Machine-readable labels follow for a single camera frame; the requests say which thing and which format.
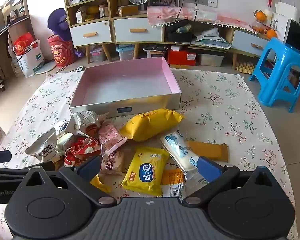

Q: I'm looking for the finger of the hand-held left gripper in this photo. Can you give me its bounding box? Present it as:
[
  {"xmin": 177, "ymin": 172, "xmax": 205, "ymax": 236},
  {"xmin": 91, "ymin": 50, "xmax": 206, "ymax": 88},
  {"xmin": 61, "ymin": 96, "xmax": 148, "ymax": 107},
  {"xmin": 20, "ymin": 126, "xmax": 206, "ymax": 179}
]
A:
[
  {"xmin": 0, "ymin": 150, "xmax": 13, "ymax": 166},
  {"xmin": 21, "ymin": 160, "xmax": 56, "ymax": 172}
]

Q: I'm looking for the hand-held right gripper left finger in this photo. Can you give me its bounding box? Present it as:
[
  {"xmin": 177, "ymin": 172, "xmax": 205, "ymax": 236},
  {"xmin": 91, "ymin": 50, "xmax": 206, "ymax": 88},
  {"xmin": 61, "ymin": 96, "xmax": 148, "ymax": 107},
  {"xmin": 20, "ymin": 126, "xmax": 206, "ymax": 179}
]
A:
[{"xmin": 16, "ymin": 156, "xmax": 117, "ymax": 205}]

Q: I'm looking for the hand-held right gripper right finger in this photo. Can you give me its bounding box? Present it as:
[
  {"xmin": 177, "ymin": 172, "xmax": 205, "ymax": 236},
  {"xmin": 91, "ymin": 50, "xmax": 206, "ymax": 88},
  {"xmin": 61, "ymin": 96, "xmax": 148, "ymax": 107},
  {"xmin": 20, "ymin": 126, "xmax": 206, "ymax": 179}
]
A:
[{"xmin": 181, "ymin": 156, "xmax": 285, "ymax": 205}]

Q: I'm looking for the orange-brown bar packet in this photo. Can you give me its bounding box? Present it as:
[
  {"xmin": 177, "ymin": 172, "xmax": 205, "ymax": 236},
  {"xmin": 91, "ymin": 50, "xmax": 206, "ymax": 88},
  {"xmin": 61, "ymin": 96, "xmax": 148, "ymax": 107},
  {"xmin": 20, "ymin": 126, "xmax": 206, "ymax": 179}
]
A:
[{"xmin": 186, "ymin": 141, "xmax": 230, "ymax": 162}]

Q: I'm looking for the white nut snack packet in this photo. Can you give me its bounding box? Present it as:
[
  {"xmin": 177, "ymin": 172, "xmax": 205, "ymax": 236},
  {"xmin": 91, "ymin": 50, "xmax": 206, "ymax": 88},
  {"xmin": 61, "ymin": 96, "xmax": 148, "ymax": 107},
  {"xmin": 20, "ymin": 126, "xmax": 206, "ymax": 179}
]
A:
[{"xmin": 24, "ymin": 130, "xmax": 58, "ymax": 163}]

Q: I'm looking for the small yellow snack packet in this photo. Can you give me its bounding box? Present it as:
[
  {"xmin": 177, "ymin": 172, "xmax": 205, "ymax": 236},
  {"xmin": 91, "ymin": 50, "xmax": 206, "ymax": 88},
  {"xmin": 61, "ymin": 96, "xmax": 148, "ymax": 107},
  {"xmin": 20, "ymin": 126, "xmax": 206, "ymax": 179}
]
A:
[{"xmin": 89, "ymin": 174, "xmax": 112, "ymax": 193}]

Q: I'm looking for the tan snack packet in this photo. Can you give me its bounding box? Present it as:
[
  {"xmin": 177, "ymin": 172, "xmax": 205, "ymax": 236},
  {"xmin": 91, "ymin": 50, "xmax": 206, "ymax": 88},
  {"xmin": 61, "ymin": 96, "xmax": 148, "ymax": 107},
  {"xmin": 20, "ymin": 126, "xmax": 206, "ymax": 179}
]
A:
[{"xmin": 99, "ymin": 145, "xmax": 138, "ymax": 176}]

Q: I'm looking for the cream yellow snack packet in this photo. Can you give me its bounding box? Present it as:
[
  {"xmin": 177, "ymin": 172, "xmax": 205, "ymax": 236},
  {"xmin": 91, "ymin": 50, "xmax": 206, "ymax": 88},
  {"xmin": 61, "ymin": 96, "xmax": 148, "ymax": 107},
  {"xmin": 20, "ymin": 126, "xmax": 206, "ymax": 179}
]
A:
[{"xmin": 54, "ymin": 131, "xmax": 75, "ymax": 157}]

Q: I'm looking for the pink and red snack packet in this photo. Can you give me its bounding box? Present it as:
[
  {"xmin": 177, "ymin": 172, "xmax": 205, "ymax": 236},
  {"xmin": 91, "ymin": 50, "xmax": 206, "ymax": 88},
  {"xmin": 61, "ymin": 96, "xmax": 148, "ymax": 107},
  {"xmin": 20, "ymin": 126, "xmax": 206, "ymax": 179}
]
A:
[{"xmin": 98, "ymin": 119, "xmax": 128, "ymax": 157}]

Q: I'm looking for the orange packet with white label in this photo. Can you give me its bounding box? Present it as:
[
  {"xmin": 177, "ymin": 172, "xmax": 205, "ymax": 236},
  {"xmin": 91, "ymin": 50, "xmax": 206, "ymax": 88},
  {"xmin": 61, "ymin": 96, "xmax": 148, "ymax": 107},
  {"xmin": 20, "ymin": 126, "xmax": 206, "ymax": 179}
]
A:
[{"xmin": 161, "ymin": 168, "xmax": 186, "ymax": 198}]

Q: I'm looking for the white and blue snack packet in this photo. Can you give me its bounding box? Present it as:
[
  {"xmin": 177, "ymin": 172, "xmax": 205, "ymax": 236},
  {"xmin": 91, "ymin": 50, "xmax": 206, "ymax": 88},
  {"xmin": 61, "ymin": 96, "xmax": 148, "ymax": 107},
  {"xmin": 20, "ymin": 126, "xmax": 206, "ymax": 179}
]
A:
[{"xmin": 160, "ymin": 131, "xmax": 208, "ymax": 180}]

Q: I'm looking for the silver foil snack packet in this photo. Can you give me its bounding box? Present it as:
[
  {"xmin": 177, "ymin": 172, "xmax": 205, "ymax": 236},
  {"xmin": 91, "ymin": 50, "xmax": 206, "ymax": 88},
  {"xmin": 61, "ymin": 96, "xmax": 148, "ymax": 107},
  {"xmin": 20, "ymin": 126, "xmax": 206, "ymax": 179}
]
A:
[{"xmin": 54, "ymin": 119, "xmax": 73, "ymax": 134}]

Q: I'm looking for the white crinkled snack packet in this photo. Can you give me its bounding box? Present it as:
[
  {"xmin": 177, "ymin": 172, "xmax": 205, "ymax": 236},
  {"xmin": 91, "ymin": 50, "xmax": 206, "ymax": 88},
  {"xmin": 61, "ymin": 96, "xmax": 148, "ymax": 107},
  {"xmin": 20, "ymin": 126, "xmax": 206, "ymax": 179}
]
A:
[{"xmin": 70, "ymin": 110, "xmax": 110, "ymax": 138}]

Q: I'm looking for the yellow square packet blue label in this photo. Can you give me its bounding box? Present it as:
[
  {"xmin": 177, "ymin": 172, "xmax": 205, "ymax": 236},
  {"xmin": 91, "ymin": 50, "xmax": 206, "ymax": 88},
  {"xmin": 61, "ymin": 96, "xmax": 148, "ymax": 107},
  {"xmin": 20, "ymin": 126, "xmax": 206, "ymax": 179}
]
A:
[{"xmin": 120, "ymin": 147, "xmax": 170, "ymax": 197}]

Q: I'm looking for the large yellow snack packet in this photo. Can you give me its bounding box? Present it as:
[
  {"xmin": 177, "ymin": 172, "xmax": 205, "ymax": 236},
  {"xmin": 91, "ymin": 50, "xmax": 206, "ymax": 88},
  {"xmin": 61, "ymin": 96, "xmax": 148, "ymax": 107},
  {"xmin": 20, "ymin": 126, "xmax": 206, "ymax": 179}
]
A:
[{"xmin": 119, "ymin": 108, "xmax": 186, "ymax": 142}]

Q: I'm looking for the silver box with pink lining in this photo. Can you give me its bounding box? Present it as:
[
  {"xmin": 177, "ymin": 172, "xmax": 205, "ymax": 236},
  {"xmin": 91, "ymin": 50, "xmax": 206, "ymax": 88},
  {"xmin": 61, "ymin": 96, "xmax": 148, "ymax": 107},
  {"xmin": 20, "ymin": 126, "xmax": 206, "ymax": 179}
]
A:
[{"xmin": 69, "ymin": 57, "xmax": 182, "ymax": 118}]

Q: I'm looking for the floral cloth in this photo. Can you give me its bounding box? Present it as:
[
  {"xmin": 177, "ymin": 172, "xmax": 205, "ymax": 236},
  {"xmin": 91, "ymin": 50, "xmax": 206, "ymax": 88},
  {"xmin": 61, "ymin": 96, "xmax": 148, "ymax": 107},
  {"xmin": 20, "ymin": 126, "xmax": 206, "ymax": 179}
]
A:
[{"xmin": 0, "ymin": 68, "xmax": 298, "ymax": 240}]

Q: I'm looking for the white round base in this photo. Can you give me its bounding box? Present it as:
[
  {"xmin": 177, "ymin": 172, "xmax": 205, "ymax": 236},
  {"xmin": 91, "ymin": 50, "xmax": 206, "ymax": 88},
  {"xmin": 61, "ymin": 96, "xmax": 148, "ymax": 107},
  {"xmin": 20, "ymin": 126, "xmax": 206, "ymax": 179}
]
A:
[{"xmin": 36, "ymin": 60, "xmax": 57, "ymax": 75}]

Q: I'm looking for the white shopping bag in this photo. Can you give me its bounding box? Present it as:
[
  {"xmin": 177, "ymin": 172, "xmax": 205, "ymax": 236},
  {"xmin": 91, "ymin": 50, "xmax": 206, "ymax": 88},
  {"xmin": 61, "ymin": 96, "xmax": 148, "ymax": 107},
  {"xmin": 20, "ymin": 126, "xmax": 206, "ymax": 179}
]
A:
[{"xmin": 16, "ymin": 39, "xmax": 45, "ymax": 78}]

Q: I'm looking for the egg tray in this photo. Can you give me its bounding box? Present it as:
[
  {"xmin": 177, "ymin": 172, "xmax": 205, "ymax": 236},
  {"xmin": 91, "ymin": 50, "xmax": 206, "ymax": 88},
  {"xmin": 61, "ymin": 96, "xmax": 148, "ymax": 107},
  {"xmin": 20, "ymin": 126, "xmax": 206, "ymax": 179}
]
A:
[{"xmin": 236, "ymin": 56, "xmax": 256, "ymax": 75}]

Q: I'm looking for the clear flat storage bin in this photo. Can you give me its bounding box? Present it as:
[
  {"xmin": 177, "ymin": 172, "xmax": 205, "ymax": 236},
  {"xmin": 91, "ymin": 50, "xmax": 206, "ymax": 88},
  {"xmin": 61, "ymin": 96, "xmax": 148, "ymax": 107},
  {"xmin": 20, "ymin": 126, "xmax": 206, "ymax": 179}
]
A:
[{"xmin": 198, "ymin": 53, "xmax": 226, "ymax": 67}]

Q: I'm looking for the red box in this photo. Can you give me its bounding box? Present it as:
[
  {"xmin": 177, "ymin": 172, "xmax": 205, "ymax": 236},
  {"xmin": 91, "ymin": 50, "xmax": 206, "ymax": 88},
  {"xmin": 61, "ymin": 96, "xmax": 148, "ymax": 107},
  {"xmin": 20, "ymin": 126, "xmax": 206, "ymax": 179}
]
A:
[{"xmin": 167, "ymin": 49, "xmax": 197, "ymax": 67}]

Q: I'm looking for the red printed bag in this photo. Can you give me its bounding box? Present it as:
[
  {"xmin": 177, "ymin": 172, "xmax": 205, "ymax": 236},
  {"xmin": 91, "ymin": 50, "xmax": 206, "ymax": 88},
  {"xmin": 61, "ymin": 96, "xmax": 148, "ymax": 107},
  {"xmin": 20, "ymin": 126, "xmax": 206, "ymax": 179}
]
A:
[{"xmin": 47, "ymin": 34, "xmax": 77, "ymax": 68}]

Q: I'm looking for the red gift bag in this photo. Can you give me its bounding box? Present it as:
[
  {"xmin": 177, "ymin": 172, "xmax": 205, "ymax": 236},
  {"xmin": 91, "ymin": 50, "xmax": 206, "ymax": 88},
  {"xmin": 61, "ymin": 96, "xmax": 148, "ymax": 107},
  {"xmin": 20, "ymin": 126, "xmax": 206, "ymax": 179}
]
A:
[{"xmin": 13, "ymin": 32, "xmax": 38, "ymax": 56}]

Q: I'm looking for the blue lid storage bin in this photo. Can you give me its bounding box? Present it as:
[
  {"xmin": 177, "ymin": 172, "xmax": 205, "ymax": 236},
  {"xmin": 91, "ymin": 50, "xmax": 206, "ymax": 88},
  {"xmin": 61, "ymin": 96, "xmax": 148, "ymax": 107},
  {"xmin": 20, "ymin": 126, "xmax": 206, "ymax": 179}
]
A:
[{"xmin": 115, "ymin": 44, "xmax": 135, "ymax": 62}]

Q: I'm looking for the pile of white papers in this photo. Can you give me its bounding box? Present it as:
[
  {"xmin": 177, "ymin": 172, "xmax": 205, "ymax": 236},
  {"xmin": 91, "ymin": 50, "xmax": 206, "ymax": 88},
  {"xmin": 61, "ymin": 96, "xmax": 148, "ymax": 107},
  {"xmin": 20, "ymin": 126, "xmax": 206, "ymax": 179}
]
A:
[{"xmin": 192, "ymin": 27, "xmax": 232, "ymax": 50}]

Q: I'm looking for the low wooden cabinet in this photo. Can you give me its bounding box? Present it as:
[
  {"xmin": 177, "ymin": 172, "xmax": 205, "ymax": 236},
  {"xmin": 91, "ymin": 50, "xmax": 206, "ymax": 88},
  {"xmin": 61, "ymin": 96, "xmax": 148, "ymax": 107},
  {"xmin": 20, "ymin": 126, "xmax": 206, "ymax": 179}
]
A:
[{"xmin": 164, "ymin": 17, "xmax": 278, "ymax": 71}]

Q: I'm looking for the black bag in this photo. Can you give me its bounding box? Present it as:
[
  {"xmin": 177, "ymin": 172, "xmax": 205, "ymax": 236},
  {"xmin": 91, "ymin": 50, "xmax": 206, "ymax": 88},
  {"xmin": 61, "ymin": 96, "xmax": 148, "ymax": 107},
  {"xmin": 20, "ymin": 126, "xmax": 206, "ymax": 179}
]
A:
[{"xmin": 166, "ymin": 31, "xmax": 193, "ymax": 43}]

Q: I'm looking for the grey-blue drawer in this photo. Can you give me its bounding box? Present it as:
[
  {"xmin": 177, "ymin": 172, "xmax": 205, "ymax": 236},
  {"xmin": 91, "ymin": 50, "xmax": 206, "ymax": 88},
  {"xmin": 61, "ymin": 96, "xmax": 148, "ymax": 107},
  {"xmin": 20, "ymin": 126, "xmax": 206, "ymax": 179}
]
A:
[{"xmin": 231, "ymin": 29, "xmax": 276, "ymax": 58}]

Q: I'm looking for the blue plastic stool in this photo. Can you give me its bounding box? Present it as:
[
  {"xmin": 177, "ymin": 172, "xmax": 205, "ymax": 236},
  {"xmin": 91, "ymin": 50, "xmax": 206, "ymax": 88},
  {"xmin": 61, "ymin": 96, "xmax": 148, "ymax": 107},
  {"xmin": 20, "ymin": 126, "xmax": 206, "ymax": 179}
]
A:
[{"xmin": 249, "ymin": 37, "xmax": 300, "ymax": 113}]

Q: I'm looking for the purple toy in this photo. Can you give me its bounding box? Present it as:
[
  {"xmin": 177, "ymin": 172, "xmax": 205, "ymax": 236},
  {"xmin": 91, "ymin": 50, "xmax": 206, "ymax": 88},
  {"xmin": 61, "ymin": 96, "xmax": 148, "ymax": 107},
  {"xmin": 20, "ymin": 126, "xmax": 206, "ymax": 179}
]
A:
[{"xmin": 46, "ymin": 8, "xmax": 71, "ymax": 42}]

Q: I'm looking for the green and yellow cloth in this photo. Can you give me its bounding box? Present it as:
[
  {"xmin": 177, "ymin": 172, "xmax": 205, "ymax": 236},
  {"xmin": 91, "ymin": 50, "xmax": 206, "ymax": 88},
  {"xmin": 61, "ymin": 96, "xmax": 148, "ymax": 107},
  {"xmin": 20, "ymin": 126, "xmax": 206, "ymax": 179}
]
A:
[{"xmin": 175, "ymin": 19, "xmax": 192, "ymax": 33}]

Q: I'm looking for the glass jar of oranges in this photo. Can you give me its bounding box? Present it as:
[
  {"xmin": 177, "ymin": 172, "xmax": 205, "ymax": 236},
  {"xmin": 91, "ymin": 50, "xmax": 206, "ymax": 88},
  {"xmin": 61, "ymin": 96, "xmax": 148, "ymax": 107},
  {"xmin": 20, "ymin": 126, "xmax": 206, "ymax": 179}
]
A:
[{"xmin": 249, "ymin": 20, "xmax": 268, "ymax": 35}]

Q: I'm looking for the small cardboard box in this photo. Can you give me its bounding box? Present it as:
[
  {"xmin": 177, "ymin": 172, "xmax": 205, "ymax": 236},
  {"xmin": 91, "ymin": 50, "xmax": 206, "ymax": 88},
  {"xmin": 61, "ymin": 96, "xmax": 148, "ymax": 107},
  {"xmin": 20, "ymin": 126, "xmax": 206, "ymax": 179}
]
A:
[{"xmin": 75, "ymin": 8, "xmax": 88, "ymax": 24}]

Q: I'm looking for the pink tasselled cloth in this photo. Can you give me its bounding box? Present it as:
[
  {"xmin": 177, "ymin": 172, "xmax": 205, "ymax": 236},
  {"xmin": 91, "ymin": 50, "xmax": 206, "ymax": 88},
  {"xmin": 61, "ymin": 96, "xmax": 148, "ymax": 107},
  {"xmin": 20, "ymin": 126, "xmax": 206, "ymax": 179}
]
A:
[{"xmin": 146, "ymin": 4, "xmax": 258, "ymax": 35}]

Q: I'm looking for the yellow packet on shelf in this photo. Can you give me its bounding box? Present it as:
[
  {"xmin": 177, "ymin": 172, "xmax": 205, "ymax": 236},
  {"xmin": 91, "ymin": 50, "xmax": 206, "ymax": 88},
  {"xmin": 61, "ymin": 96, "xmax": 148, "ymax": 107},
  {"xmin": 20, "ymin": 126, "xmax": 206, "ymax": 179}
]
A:
[{"xmin": 86, "ymin": 6, "xmax": 100, "ymax": 22}]

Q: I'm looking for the wooden bookshelf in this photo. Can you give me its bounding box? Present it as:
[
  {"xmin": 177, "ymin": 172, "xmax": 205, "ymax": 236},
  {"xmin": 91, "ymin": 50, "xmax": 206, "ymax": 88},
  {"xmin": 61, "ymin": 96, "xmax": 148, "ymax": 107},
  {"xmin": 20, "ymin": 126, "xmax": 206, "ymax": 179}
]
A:
[{"xmin": 0, "ymin": 0, "xmax": 32, "ymax": 79}]

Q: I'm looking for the brown cardboard box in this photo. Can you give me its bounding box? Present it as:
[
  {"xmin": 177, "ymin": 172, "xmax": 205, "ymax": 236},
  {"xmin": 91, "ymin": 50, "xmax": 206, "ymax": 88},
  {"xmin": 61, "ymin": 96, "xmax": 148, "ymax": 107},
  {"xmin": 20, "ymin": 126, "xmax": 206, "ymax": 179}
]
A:
[{"xmin": 117, "ymin": 4, "xmax": 139, "ymax": 18}]

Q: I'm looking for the orange with leaves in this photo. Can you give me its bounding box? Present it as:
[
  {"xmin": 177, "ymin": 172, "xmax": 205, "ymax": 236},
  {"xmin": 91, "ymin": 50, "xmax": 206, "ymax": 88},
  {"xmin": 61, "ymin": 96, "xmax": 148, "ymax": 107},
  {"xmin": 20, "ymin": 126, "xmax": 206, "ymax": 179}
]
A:
[{"xmin": 254, "ymin": 9, "xmax": 267, "ymax": 22}]

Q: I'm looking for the microwave oven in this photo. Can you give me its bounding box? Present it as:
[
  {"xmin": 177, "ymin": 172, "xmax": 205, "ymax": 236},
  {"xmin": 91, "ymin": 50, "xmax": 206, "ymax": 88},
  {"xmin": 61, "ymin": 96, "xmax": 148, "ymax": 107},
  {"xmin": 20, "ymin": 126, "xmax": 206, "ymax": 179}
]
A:
[{"xmin": 283, "ymin": 9, "xmax": 300, "ymax": 57}]

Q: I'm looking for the white foam box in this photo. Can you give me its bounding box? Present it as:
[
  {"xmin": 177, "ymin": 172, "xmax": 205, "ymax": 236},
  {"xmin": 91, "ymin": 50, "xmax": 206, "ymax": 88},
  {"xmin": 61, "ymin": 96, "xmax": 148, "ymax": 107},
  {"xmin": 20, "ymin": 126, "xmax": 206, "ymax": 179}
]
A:
[{"xmin": 275, "ymin": 1, "xmax": 300, "ymax": 18}]

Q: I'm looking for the white drawer with wooden handle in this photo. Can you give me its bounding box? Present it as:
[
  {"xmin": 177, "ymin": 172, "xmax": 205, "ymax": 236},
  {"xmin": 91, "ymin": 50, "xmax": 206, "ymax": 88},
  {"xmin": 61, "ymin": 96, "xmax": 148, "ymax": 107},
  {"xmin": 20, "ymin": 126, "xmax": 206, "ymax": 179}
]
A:
[
  {"xmin": 113, "ymin": 17, "xmax": 163, "ymax": 43},
  {"xmin": 70, "ymin": 20, "xmax": 112, "ymax": 48}
]

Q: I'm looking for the wall socket row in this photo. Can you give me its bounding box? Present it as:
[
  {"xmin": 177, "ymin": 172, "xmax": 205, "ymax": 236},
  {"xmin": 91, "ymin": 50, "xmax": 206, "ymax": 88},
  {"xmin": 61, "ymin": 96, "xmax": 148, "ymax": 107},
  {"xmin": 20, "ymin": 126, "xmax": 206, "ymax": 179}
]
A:
[{"xmin": 182, "ymin": 0, "xmax": 218, "ymax": 8}]

